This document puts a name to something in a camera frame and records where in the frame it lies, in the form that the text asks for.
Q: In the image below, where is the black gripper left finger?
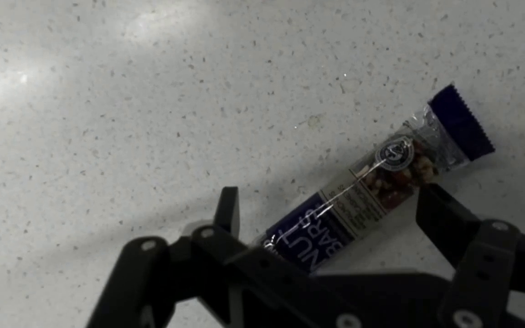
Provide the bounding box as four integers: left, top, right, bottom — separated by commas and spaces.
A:
85, 183, 313, 328

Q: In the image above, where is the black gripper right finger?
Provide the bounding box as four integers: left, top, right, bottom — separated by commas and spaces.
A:
415, 183, 525, 328

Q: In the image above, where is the granola bar blue wrapper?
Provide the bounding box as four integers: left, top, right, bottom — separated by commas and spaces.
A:
260, 85, 493, 273

